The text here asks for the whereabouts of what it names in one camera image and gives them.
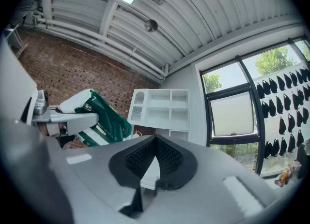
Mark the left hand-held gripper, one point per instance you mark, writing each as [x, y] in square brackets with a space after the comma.
[38, 107]

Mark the white desk hutch cabinet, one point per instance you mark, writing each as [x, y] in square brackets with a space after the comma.
[157, 102]

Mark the dark green and white bag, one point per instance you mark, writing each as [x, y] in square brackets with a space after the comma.
[109, 121]

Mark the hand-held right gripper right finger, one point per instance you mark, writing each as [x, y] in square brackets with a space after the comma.
[186, 167]

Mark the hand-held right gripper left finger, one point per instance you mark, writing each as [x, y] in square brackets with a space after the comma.
[118, 167]

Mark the clear bag of snacks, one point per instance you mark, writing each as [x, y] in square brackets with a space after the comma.
[284, 175]

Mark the black window frame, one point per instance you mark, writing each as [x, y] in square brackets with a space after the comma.
[258, 121]

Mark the white ceiling pipes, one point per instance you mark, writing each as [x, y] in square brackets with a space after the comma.
[101, 39]

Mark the white arched glass cabinet door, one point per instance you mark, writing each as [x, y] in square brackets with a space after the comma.
[138, 107]

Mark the cluster of black hanging shapes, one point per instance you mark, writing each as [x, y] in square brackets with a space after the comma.
[281, 107]

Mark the metal pendant ceiling lamp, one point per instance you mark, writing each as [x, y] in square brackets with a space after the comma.
[151, 25]

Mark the frosted open window sash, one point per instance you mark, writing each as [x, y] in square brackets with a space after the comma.
[232, 114]

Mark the white globe desk lamp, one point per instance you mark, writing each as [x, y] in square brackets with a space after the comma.
[136, 135]

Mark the black bag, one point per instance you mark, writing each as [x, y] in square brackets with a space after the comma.
[302, 160]

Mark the white metal frame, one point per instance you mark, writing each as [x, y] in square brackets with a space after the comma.
[17, 39]

